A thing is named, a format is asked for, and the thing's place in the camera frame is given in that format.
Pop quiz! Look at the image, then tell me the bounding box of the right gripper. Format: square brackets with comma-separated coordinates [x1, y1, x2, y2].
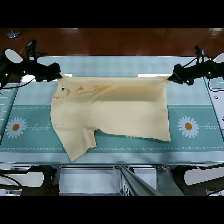
[167, 63, 196, 86]

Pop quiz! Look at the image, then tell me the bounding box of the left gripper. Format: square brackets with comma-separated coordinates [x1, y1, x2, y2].
[34, 62, 64, 83]

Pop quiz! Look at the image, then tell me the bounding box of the cream shirt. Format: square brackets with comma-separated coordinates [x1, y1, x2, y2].
[49, 75, 172, 163]

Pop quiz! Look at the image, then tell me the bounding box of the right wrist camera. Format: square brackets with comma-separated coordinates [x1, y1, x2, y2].
[193, 45, 206, 63]

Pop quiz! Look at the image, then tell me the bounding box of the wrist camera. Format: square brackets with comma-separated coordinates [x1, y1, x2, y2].
[25, 39, 38, 58]
[193, 45, 206, 63]

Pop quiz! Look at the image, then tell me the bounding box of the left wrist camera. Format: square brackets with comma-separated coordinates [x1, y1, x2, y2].
[25, 39, 38, 58]

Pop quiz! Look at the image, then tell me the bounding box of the silver frame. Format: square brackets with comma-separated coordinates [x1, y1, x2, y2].
[0, 161, 224, 197]

